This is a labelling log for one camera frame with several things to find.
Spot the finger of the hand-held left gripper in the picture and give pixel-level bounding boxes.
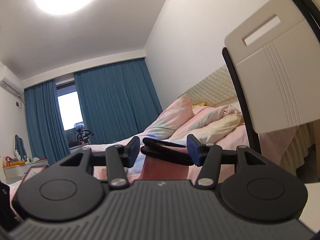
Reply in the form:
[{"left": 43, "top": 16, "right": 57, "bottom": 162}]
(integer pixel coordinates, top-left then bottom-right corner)
[{"left": 0, "top": 179, "right": 24, "bottom": 230}]

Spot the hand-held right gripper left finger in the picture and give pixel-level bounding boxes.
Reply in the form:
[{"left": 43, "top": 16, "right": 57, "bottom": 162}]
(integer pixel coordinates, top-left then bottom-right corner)
[{"left": 59, "top": 136, "right": 141, "bottom": 190}]

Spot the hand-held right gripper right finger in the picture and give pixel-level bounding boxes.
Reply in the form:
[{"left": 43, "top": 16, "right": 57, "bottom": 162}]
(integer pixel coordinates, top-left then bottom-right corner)
[{"left": 187, "top": 134, "right": 269, "bottom": 189}]

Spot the white dresser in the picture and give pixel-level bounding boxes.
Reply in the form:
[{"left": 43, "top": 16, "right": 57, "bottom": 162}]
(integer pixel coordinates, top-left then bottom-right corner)
[{"left": 2, "top": 158, "right": 49, "bottom": 185}]

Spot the pastel duvet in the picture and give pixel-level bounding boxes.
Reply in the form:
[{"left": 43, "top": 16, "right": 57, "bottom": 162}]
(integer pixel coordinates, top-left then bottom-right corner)
[{"left": 170, "top": 104, "right": 247, "bottom": 146}]

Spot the pink pastel pillow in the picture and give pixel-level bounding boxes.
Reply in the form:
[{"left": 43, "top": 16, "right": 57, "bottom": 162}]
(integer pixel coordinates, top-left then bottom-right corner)
[{"left": 143, "top": 94, "right": 196, "bottom": 141}]

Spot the bed with pink sheet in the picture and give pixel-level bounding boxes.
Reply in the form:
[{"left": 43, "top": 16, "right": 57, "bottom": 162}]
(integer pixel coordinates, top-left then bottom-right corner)
[{"left": 82, "top": 105, "right": 313, "bottom": 183}]

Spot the exercise bike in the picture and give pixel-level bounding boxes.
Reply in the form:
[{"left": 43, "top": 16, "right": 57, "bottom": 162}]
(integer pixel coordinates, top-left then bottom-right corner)
[{"left": 74, "top": 122, "right": 94, "bottom": 143}]

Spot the dark blue cloth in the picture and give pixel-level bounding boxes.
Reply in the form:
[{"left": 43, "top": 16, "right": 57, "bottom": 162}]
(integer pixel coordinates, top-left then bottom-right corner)
[{"left": 14, "top": 134, "right": 27, "bottom": 161}]

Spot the cream quilted headboard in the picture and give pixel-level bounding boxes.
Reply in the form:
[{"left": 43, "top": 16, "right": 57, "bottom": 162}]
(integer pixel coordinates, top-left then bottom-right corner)
[{"left": 177, "top": 64, "right": 242, "bottom": 107}]

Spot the window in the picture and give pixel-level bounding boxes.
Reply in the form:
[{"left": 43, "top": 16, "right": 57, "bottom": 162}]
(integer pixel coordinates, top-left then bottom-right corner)
[{"left": 56, "top": 81, "right": 85, "bottom": 148}]

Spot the white air conditioner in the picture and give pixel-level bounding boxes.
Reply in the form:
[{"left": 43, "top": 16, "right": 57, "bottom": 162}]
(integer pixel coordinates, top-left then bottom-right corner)
[{"left": 0, "top": 62, "right": 22, "bottom": 98}]

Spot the white chair with black frame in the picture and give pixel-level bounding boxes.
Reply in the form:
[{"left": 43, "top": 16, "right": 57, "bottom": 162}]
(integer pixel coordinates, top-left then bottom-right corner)
[
  {"left": 289, "top": 0, "right": 320, "bottom": 32},
  {"left": 222, "top": 0, "right": 320, "bottom": 230}
]

